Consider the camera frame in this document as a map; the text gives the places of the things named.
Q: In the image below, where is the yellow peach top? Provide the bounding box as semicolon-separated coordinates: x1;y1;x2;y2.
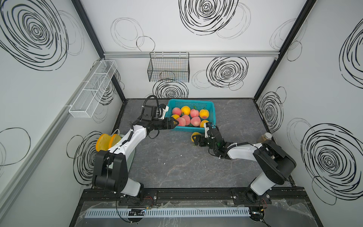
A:
191;132;201;143

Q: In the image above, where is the pink peach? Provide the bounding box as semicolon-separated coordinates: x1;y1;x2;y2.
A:
182;115;191;127
176;117;186;127
190;109;199;118
191;116;201;127
172;107;182;116

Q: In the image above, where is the pink peach bottom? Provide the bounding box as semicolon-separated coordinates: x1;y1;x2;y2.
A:
191;116;201;127

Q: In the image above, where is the yellow red peach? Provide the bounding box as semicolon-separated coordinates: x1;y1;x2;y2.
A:
199;109;209;120

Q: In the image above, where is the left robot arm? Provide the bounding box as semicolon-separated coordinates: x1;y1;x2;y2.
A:
92;104;179;197

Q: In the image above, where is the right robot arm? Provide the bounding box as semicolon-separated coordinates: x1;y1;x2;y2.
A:
191;123;296;203

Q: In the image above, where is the teal plastic basket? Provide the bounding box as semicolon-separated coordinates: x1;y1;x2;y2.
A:
165;99;216;133

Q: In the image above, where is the right yellow toast slice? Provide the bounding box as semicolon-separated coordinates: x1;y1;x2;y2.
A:
109;134;122;148

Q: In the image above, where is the yellow toast slice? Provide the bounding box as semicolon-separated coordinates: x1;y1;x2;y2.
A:
95;134;112;152
109;134;122;148

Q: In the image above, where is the mint green toaster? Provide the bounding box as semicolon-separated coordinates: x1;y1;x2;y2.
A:
120;135;135;170

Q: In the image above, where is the left yellow toast slice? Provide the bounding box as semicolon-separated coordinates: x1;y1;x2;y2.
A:
95;134;112;152

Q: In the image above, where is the brown spice jar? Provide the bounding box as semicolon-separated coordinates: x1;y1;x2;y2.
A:
257;132;272;143

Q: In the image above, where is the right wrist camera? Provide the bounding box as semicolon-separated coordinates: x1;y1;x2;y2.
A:
204;122;213;138

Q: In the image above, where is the black wire wall basket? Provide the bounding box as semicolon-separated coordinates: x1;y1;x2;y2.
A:
147;52;190;83

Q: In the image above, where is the white mesh wall shelf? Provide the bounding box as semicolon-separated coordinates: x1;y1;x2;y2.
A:
69;60;117;118

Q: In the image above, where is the white slotted cable duct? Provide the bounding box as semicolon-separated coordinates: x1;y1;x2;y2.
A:
84;207;251;218

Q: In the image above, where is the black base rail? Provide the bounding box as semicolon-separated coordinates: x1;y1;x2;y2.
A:
78;187;310;207

